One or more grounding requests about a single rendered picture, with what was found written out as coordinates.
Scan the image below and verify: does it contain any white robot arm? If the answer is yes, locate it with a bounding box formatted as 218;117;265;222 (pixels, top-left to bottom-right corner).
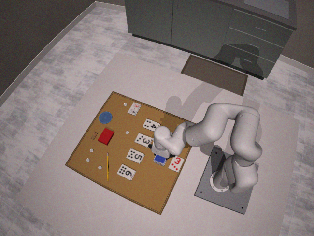
152;103;262;193

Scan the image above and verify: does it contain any blue round disc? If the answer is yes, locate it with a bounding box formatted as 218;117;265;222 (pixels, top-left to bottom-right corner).
99;112;112;124

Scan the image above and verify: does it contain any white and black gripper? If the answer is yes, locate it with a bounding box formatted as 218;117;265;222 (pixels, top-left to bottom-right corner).
148;142;175;160

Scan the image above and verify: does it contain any red rectangular box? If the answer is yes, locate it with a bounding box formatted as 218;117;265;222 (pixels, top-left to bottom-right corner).
98;128;114;145

